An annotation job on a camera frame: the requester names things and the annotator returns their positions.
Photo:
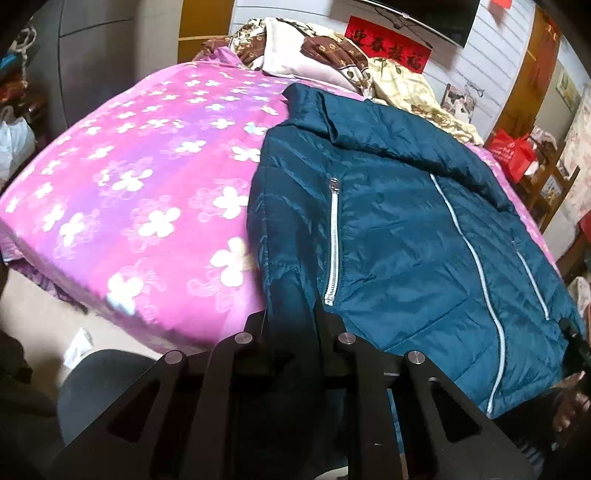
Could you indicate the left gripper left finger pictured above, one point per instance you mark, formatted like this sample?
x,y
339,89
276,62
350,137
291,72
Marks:
x,y
144,433

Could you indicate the black wall television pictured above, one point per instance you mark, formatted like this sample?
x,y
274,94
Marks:
x,y
450,19

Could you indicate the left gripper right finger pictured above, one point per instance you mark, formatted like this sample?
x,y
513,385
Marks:
x,y
403,418

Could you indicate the cream floral quilt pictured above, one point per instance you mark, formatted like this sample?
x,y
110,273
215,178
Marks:
x,y
380,80

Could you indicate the white plastic bag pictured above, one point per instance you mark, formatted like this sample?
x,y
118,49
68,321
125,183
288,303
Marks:
x,y
17,142

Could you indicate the pink floral bed sheet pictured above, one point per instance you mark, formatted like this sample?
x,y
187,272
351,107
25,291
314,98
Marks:
x,y
139,211

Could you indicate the red shopping bag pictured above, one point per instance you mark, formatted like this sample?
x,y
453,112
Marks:
x,y
514,155

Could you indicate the person's right hand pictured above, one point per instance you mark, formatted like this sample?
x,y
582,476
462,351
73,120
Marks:
x,y
572,404

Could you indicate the white pillow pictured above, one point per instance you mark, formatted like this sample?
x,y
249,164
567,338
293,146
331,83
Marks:
x,y
282,57

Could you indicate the blue puffer jacket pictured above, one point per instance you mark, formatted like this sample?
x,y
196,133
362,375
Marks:
x,y
403,232

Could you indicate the red calligraphy banner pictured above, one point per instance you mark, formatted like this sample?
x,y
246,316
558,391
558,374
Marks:
x,y
377,41

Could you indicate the framed wedding photo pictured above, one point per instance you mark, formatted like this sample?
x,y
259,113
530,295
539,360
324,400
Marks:
x,y
459,102

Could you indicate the wooden chair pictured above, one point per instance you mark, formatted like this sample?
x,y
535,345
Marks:
x,y
544,191

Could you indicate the grey refrigerator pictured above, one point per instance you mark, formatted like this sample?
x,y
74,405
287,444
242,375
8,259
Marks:
x,y
83,56

